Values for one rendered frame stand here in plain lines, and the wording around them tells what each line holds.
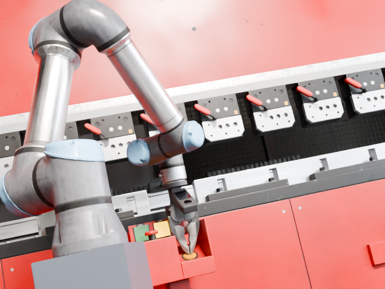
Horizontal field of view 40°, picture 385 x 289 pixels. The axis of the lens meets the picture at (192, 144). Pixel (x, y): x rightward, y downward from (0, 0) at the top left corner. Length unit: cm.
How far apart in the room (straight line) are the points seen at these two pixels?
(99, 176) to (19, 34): 111
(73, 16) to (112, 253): 60
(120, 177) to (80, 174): 140
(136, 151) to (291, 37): 94
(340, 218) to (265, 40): 73
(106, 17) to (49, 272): 61
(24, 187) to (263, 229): 94
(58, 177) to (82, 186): 5
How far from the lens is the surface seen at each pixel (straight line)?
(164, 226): 165
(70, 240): 105
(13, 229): 221
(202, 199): 194
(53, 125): 125
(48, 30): 138
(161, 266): 149
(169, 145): 142
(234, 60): 208
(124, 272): 100
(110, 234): 105
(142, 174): 247
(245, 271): 183
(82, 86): 200
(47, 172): 111
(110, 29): 132
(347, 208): 195
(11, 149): 198
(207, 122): 198
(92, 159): 108
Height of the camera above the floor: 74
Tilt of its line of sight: 11 degrees up
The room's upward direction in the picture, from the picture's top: 12 degrees counter-clockwise
